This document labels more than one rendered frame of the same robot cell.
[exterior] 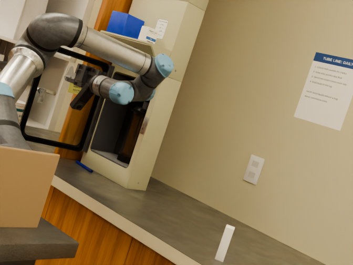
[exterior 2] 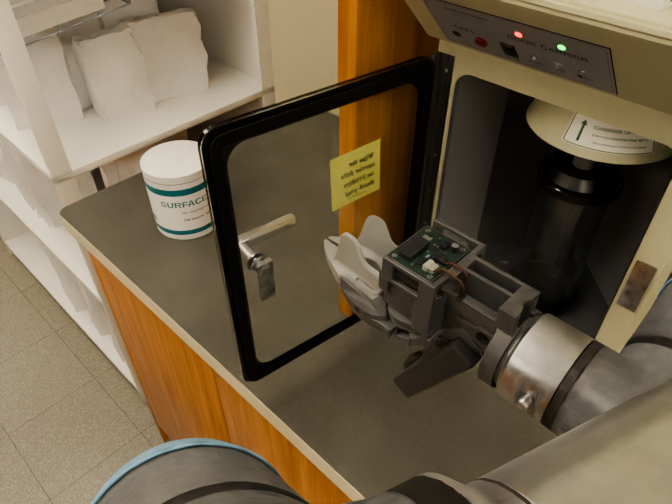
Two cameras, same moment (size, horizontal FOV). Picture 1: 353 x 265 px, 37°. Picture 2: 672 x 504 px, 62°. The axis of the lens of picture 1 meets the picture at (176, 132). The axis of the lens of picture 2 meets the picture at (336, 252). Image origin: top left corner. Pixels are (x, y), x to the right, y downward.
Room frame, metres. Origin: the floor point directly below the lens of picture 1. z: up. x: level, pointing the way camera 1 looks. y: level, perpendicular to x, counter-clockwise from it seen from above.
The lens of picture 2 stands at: (1.61, 0.45, 1.65)
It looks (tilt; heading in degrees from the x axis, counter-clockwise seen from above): 42 degrees down; 3
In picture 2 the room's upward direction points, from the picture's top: straight up
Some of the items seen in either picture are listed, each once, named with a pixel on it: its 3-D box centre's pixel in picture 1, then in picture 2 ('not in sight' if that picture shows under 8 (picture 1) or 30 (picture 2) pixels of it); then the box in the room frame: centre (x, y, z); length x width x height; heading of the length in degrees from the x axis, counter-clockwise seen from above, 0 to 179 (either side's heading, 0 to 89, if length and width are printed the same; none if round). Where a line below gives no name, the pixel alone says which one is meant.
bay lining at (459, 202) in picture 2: (141, 122); (567, 193); (2.26, 0.16, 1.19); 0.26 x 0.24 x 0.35; 49
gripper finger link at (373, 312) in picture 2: (74, 81); (381, 301); (1.96, 0.42, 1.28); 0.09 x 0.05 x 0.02; 49
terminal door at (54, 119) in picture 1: (64, 99); (330, 233); (2.16, 0.48, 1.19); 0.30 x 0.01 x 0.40; 129
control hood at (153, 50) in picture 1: (131, 52); (553, 37); (2.12, 0.28, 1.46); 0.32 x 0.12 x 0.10; 49
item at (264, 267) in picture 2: (41, 95); (264, 279); (2.08, 0.56, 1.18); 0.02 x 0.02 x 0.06; 39
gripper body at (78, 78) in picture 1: (90, 79); (455, 304); (1.93, 0.36, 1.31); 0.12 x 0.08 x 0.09; 49
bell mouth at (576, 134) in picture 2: not in sight; (608, 104); (2.23, 0.16, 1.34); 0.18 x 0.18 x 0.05
